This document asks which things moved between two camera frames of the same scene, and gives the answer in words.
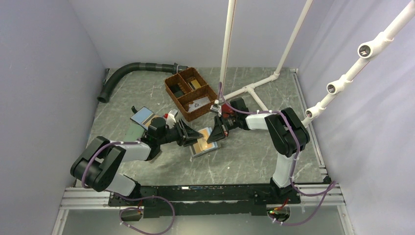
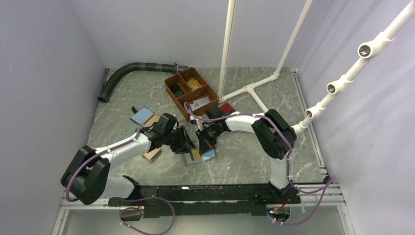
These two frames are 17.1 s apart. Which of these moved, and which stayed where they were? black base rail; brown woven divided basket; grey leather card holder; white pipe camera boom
Moved: grey leather card holder
Stayed: white pipe camera boom; black base rail; brown woven divided basket
